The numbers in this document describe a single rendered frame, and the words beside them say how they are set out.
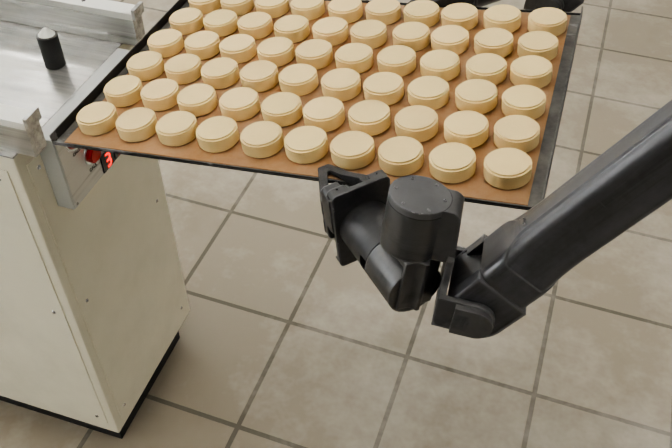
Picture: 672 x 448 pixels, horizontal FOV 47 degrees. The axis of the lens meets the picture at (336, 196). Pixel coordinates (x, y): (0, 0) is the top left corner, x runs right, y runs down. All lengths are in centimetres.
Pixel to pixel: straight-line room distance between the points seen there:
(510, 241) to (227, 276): 140
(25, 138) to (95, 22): 30
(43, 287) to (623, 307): 138
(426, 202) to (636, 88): 216
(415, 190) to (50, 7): 84
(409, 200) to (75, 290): 81
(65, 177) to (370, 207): 57
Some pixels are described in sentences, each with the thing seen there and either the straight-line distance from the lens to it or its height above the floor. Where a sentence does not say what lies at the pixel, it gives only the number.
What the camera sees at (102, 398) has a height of 22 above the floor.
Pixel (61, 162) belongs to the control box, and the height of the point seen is 80.
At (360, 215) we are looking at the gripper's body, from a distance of 77.
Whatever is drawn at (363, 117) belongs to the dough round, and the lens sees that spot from 90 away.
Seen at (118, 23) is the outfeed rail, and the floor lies 88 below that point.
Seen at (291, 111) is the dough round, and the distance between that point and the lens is 93.
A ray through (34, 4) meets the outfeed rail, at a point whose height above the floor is 89.
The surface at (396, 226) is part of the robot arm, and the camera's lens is 68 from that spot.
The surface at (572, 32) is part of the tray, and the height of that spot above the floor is 98.
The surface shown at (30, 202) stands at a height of 75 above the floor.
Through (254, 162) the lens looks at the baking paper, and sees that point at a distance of 89.
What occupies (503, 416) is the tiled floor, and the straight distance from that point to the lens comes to 181.
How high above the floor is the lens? 154
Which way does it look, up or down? 44 degrees down
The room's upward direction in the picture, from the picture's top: straight up
